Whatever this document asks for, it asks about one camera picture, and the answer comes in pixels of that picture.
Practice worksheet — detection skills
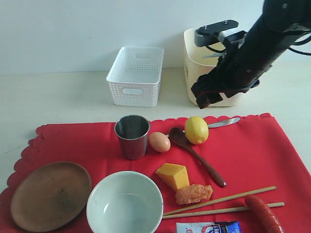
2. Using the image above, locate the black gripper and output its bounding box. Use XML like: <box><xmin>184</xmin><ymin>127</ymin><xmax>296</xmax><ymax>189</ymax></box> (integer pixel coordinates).
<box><xmin>191</xmin><ymin>33</ymin><xmax>287</xmax><ymax>109</ymax></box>

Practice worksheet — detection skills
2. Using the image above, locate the yellow lemon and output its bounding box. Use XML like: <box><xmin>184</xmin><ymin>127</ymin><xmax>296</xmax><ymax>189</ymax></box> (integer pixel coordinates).
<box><xmin>185</xmin><ymin>116</ymin><xmax>209</xmax><ymax>145</ymax></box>

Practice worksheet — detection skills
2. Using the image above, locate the brown egg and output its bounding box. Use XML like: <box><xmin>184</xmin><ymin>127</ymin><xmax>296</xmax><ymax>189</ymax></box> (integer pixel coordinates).
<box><xmin>149</xmin><ymin>132</ymin><xmax>171</xmax><ymax>153</ymax></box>

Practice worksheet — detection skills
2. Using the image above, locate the orange cheese wedge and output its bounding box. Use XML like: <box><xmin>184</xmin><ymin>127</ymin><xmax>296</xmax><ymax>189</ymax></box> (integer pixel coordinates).
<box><xmin>155</xmin><ymin>163</ymin><xmax>190</xmax><ymax>191</ymax></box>

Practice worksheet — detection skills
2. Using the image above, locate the fried chicken nugget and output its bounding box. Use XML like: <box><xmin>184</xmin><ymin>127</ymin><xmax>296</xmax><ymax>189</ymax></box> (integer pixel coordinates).
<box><xmin>175</xmin><ymin>184</ymin><xmax>213</xmax><ymax>205</ymax></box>

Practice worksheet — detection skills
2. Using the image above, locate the red sausage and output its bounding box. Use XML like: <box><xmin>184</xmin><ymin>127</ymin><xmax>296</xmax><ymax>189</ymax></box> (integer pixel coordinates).
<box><xmin>244</xmin><ymin>195</ymin><xmax>284</xmax><ymax>233</ymax></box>

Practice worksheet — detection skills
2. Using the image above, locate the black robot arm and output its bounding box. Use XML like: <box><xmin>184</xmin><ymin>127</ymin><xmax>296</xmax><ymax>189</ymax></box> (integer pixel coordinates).
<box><xmin>191</xmin><ymin>0</ymin><xmax>311</xmax><ymax>109</ymax></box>

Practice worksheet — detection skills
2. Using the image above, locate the cream plastic bin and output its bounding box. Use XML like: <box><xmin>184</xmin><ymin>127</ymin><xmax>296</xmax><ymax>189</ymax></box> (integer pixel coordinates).
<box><xmin>184</xmin><ymin>28</ymin><xmax>242</xmax><ymax>107</ymax></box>

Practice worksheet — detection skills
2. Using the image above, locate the silver table knife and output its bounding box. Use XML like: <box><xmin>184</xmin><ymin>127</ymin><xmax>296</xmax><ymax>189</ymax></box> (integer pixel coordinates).
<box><xmin>167</xmin><ymin>117</ymin><xmax>241</xmax><ymax>136</ymax></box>

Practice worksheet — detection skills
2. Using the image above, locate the dark wooden spoon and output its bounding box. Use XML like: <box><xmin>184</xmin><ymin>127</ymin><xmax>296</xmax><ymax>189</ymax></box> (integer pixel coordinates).
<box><xmin>168</xmin><ymin>127</ymin><xmax>227</xmax><ymax>187</ymax></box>

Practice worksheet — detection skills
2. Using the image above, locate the white perforated plastic basket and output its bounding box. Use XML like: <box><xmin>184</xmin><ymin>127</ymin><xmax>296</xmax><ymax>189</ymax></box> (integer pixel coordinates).
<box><xmin>106</xmin><ymin>47</ymin><xmax>165</xmax><ymax>107</ymax></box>

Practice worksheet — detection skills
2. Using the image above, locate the stainless steel cup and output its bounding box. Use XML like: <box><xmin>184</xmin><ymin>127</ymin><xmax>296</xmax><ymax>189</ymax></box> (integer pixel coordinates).
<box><xmin>114</xmin><ymin>115</ymin><xmax>151</xmax><ymax>160</ymax></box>

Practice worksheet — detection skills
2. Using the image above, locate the upper wooden chopstick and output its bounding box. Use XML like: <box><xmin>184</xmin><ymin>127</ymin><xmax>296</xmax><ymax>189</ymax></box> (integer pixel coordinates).
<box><xmin>163</xmin><ymin>186</ymin><xmax>276</xmax><ymax>216</ymax></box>

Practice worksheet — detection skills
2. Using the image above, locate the wooden chopstick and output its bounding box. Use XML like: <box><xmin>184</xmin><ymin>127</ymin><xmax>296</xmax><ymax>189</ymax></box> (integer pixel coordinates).
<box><xmin>161</xmin><ymin>201</ymin><xmax>285</xmax><ymax>220</ymax></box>
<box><xmin>163</xmin><ymin>186</ymin><xmax>276</xmax><ymax>216</ymax></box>

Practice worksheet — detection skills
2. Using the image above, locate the lower wooden chopstick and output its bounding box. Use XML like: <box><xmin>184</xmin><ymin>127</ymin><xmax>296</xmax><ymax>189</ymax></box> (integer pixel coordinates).
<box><xmin>161</xmin><ymin>201</ymin><xmax>285</xmax><ymax>220</ymax></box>

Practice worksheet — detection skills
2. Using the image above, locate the blue white snack packet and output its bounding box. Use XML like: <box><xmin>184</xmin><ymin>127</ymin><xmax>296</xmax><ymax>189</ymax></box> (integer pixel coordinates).
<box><xmin>175</xmin><ymin>221</ymin><xmax>242</xmax><ymax>233</ymax></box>

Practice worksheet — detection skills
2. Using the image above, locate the pale green bowl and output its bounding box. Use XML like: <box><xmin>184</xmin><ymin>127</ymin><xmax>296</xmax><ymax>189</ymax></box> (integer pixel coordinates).
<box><xmin>86</xmin><ymin>171</ymin><xmax>164</xmax><ymax>233</ymax></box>

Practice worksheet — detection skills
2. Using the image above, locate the brown oval plate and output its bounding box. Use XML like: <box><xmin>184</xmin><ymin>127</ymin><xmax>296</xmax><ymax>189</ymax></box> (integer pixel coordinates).
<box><xmin>10</xmin><ymin>162</ymin><xmax>92</xmax><ymax>233</ymax></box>

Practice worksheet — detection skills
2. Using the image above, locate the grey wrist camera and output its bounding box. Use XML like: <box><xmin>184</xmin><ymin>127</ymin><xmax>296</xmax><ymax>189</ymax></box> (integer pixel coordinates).
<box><xmin>194</xmin><ymin>19</ymin><xmax>246</xmax><ymax>48</ymax></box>

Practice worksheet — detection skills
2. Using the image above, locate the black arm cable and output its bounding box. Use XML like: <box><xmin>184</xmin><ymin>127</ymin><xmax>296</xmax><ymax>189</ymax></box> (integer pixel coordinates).
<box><xmin>288</xmin><ymin>33</ymin><xmax>311</xmax><ymax>56</ymax></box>

